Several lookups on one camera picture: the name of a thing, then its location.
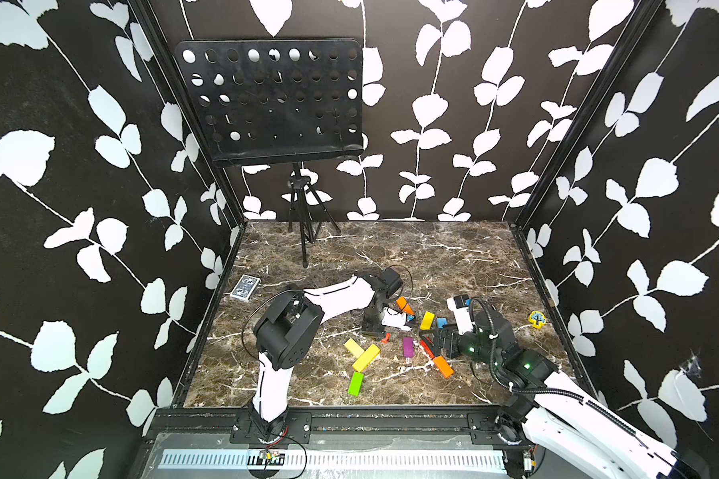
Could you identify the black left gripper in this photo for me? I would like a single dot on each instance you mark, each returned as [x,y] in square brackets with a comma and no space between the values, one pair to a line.
[373,331]

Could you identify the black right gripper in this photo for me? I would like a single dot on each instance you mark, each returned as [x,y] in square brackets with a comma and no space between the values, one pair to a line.
[451,334]

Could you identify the red-orange block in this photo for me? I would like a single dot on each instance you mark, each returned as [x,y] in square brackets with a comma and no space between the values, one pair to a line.
[404,306]

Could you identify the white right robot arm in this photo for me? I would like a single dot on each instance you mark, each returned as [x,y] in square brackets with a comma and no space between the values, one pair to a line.
[546,409]

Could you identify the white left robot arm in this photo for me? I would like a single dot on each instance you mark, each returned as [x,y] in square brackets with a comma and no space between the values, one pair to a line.
[286,331]

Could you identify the orange block front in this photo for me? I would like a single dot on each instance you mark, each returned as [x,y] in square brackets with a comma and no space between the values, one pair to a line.
[443,366]

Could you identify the red block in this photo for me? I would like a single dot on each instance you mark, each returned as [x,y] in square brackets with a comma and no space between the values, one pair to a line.
[425,346]

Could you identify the purple block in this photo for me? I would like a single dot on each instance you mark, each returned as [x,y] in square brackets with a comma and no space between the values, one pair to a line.
[408,350]

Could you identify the pale yellow block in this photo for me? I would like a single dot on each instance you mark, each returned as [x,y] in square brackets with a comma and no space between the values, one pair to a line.
[355,349]

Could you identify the long yellow block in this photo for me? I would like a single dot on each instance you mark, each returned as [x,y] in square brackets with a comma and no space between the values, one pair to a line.
[366,358]

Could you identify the yellow tape roll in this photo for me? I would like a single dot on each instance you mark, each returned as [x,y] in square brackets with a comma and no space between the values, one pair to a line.
[537,319]

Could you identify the green block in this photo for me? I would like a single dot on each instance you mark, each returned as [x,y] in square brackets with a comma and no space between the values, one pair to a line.
[356,383]

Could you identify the black music stand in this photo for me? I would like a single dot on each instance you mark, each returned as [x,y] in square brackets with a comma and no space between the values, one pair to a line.
[268,102]

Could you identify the white perforated strip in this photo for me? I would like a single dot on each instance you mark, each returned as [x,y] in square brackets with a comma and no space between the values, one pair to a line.
[296,460]

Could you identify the black front rail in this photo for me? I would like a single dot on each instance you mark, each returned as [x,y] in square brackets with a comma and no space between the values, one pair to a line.
[477,422]

